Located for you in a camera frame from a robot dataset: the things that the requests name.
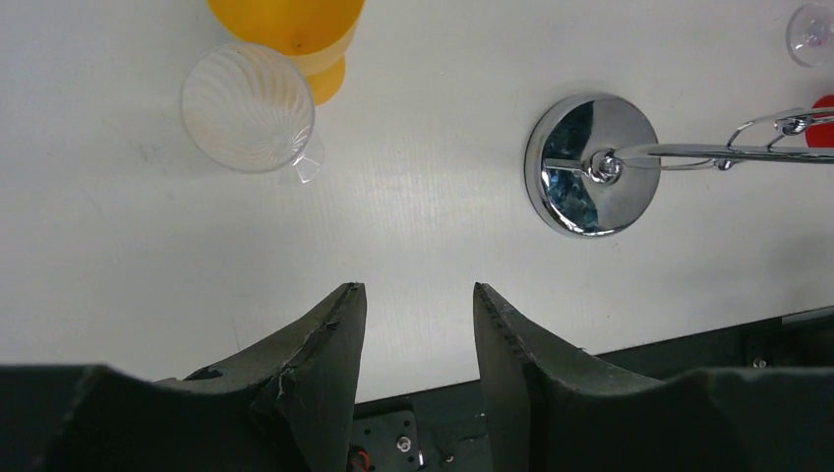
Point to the clear wine glass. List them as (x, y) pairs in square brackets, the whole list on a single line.
[(248, 108), (809, 35)]

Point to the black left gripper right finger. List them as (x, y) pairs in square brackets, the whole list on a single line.
[(551, 406)]

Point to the chrome wine glass rack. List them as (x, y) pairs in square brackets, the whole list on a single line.
[(592, 163)]

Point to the red plastic wine glass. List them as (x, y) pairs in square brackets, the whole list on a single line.
[(821, 136)]

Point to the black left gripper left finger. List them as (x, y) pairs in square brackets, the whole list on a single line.
[(285, 403)]

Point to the orange plastic wine glass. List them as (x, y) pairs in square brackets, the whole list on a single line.
[(314, 34)]

